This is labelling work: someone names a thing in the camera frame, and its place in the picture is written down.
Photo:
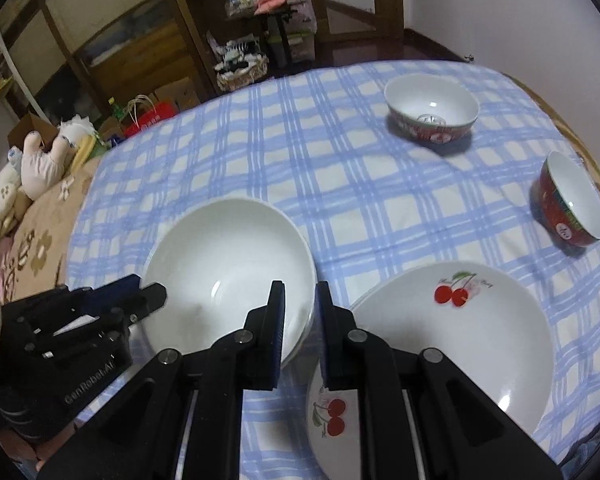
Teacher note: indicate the person left hand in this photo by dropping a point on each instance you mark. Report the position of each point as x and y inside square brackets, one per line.
[31, 458]

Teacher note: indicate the white storage box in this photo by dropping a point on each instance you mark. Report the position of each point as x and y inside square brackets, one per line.
[299, 47]

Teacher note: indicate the red paper gift bag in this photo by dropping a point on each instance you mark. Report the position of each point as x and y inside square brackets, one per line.
[145, 113]

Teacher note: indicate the large cherry plate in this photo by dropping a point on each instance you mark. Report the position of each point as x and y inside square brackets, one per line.
[488, 324]

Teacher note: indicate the wooden wardrobe cabinet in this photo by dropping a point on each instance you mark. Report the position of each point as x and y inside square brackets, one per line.
[71, 57]

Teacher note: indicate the cardboard box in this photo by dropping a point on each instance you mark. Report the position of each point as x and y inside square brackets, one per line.
[181, 93]

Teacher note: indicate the wicker basket with items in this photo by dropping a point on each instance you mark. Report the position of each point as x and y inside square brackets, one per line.
[240, 62]

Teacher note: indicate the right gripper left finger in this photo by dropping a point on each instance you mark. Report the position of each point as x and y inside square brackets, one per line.
[180, 415]

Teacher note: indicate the red patterned bowl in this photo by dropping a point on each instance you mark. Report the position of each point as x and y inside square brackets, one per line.
[430, 108]
[569, 201]

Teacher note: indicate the white bowl orange label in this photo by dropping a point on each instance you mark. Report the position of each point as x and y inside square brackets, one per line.
[217, 263]

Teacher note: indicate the blue checked blanket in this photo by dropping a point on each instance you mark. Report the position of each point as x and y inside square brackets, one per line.
[321, 148]

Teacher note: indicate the small black side table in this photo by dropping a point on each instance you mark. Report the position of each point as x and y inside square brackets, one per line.
[271, 28]

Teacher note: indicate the pink plush toy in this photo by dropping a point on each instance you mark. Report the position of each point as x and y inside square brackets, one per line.
[41, 170]

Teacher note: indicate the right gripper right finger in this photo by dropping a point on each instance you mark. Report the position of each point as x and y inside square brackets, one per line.
[419, 415]

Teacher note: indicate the brown floral bedspread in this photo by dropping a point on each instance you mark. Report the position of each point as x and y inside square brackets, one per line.
[33, 257]

